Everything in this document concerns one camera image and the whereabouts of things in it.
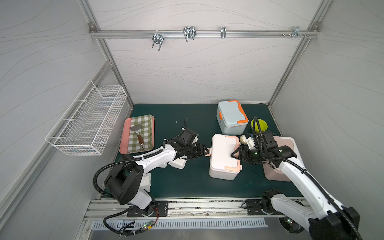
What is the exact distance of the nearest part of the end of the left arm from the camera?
643 mm

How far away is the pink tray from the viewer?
3.13ft

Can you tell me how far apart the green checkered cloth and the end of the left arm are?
0.37 meters

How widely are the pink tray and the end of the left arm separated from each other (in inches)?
14.5

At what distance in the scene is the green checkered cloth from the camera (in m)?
0.97
